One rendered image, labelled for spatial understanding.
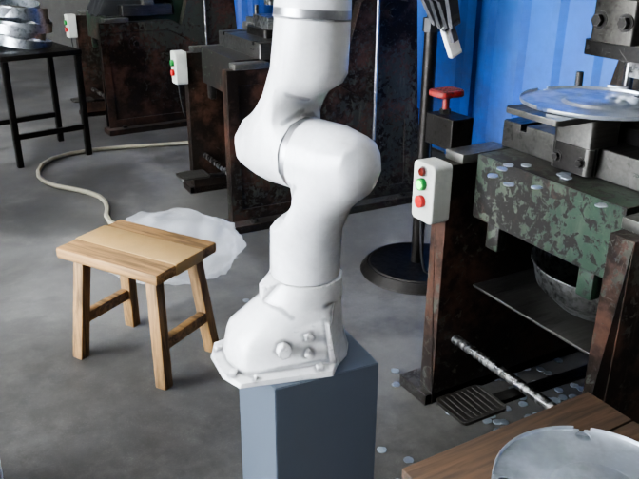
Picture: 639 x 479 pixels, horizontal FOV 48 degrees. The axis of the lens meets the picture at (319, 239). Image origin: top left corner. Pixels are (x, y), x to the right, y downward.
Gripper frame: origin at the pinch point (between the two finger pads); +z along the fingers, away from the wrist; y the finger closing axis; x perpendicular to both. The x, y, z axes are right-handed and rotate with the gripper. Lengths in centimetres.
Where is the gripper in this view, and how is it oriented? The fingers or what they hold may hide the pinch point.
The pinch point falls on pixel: (451, 41)
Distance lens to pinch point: 168.7
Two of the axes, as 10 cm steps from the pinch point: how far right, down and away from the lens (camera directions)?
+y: 4.8, 3.5, -8.0
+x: 8.0, -5.6, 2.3
